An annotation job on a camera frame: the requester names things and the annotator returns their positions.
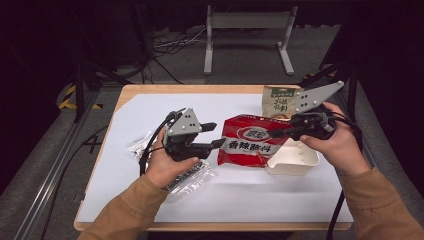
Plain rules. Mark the aluminium rail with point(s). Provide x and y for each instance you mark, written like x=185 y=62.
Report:
x=50 y=180

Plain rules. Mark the person's left hand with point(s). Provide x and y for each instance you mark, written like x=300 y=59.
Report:
x=160 y=166

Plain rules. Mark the beige packet with green label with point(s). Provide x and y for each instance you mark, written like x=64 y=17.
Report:
x=278 y=101

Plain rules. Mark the yellow black hazard tape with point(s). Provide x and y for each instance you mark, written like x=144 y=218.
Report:
x=68 y=100

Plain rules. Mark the white divided storage box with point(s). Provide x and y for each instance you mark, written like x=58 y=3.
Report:
x=293 y=160

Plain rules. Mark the clear packet of dark dried food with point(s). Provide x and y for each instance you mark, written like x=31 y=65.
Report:
x=196 y=176

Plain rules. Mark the red seasoning packet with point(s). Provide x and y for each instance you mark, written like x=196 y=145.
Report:
x=246 y=143

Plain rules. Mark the person's right hand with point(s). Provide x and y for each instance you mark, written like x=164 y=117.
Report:
x=343 y=146

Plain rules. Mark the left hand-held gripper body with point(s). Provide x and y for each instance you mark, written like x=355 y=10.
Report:
x=183 y=133

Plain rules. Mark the grey metal stand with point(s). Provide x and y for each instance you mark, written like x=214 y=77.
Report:
x=246 y=20

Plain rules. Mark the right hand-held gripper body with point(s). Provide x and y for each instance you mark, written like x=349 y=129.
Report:
x=313 y=96

